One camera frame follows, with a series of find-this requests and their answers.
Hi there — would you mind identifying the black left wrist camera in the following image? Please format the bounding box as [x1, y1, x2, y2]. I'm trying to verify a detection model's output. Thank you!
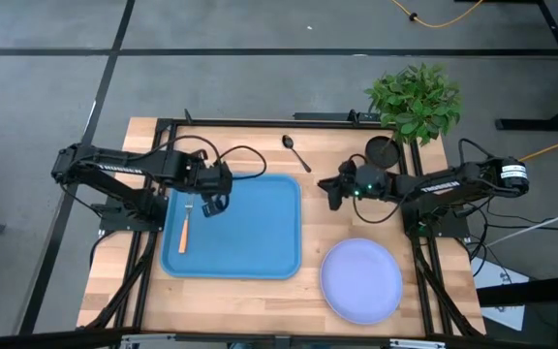
[216, 163, 234, 196]

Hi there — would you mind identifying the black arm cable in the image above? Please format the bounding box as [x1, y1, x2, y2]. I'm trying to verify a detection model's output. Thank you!
[128, 134, 223, 169]
[456, 137, 498, 166]

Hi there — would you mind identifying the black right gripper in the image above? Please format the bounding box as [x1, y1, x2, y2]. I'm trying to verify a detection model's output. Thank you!
[317, 164, 392, 211]

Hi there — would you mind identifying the black plant pot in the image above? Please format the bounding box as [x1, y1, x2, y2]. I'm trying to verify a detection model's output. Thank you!
[364, 135, 401, 170]

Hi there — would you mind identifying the black left camera cable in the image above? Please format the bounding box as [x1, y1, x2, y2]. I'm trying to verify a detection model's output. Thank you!
[213, 144, 268, 181]

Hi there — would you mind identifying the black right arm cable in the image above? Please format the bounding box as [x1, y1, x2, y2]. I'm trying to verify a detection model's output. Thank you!
[456, 137, 498, 166]

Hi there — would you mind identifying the black floor cable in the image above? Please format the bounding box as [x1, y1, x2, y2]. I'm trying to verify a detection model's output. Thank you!
[467, 196, 558, 280]

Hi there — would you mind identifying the black metal stand frame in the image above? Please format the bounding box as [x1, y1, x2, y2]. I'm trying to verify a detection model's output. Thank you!
[455, 0, 558, 132]

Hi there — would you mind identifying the black spoon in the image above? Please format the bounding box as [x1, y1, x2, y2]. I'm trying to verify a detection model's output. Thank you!
[281, 134, 313, 175]

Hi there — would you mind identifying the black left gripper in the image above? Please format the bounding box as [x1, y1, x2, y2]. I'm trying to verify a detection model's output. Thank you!
[194, 162, 232, 219]

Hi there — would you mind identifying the white bowl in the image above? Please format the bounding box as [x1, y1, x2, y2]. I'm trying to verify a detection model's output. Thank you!
[319, 238, 404, 326]

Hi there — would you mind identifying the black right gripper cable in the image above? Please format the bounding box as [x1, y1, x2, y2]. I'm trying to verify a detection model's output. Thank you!
[351, 191, 409, 225]

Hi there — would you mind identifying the white sheet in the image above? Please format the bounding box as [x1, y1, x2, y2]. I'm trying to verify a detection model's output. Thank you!
[470, 255, 531, 332]

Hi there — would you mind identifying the black furniture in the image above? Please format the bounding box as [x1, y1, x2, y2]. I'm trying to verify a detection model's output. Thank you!
[475, 273, 558, 349]

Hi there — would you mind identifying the blue plastic tray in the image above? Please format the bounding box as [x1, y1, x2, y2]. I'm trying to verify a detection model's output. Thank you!
[160, 173, 303, 281]

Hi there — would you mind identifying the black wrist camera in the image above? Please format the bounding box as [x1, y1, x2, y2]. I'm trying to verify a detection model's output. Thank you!
[216, 163, 234, 196]
[337, 159, 358, 178]

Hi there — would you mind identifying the green leafy plant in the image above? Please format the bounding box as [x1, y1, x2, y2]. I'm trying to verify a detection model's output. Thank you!
[363, 62, 463, 146]

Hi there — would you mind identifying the white cable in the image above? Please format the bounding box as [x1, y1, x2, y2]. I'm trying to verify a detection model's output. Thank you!
[483, 201, 558, 248]

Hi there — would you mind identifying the yellow cable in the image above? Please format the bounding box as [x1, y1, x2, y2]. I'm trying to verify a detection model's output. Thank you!
[388, 0, 484, 29]
[518, 131, 558, 163]

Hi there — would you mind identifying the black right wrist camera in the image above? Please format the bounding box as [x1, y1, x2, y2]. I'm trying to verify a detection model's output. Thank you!
[337, 159, 358, 178]

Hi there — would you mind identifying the fork with wooden handle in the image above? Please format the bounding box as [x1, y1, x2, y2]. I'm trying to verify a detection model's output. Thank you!
[177, 195, 196, 255]

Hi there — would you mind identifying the black crossbar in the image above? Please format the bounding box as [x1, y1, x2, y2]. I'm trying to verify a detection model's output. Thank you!
[0, 327, 558, 349]

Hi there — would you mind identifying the black table frame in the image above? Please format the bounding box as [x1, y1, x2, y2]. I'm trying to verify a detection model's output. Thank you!
[77, 115, 486, 340]

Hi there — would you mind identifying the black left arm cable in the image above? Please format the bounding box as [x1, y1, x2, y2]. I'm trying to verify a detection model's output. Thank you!
[128, 134, 223, 169]

